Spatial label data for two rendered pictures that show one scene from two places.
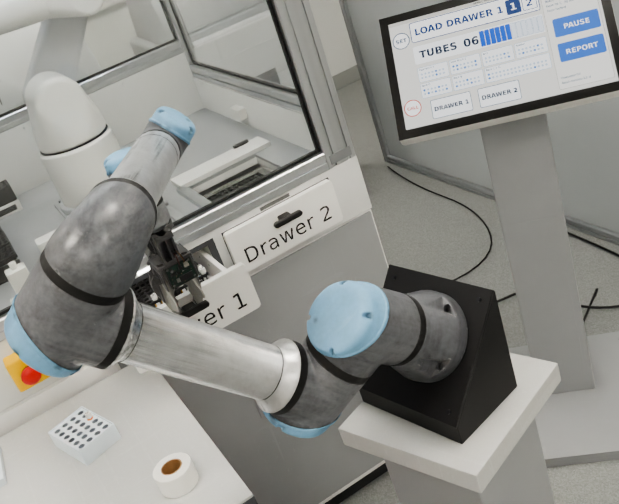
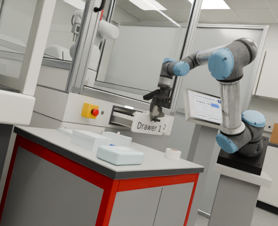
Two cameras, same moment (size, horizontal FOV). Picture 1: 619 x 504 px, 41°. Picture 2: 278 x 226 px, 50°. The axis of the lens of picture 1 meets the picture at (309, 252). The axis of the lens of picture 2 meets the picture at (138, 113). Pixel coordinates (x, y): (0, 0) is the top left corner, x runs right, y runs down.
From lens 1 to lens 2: 1.45 m
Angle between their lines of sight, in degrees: 41
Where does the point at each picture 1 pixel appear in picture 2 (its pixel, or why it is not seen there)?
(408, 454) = (245, 173)
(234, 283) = (161, 122)
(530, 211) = (201, 160)
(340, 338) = (258, 120)
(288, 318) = not seen: hidden behind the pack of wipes
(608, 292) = not seen: hidden behind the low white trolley
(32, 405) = (78, 127)
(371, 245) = (164, 147)
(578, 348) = (194, 214)
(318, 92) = (177, 92)
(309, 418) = (239, 142)
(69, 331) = (241, 61)
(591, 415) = not seen: outside the picture
